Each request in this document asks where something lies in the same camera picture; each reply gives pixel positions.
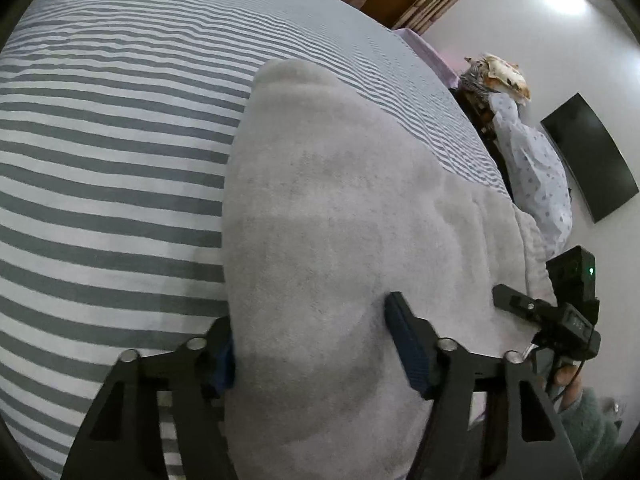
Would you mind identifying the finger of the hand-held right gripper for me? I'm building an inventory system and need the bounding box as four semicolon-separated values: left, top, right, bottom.
492;284;547;322

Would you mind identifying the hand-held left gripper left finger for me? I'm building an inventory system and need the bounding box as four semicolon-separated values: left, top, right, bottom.
60;316;238;480

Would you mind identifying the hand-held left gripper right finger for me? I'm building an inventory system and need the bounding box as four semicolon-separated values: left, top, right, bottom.
384;291;583;480

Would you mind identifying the grey fleece towel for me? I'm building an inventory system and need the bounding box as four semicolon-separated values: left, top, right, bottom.
220;57;558;480

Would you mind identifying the person's right hand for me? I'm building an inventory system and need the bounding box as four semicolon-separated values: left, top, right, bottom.
550;362;584;403

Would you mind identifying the pale floral quilt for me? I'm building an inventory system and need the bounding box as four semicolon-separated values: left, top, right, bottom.
487;95;574;263

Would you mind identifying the pile of patterned cloths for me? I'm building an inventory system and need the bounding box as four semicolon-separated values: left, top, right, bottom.
460;52;532;107

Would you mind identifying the lavender mattress pad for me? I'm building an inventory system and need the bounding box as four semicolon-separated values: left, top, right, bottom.
392;27;458;88

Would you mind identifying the grey white striped bed sheet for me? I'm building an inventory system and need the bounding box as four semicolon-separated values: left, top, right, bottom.
0;0;516;480

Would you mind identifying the black wall television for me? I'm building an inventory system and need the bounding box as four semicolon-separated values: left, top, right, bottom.
540;92;640;224

